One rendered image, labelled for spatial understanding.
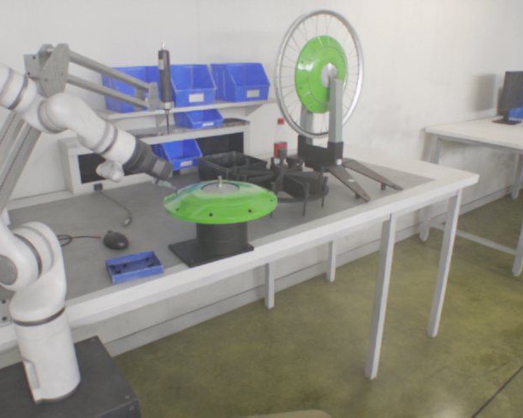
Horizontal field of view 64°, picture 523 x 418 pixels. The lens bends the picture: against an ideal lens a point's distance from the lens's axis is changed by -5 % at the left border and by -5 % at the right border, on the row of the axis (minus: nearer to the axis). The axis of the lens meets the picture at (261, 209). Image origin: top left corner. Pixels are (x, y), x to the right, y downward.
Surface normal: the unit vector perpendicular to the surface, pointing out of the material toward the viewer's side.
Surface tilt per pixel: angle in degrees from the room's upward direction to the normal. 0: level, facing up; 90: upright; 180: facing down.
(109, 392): 0
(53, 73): 90
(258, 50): 90
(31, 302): 20
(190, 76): 90
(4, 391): 0
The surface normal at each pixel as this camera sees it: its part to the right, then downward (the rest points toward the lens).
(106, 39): 0.61, 0.27
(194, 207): -0.17, -0.74
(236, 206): 0.15, -0.76
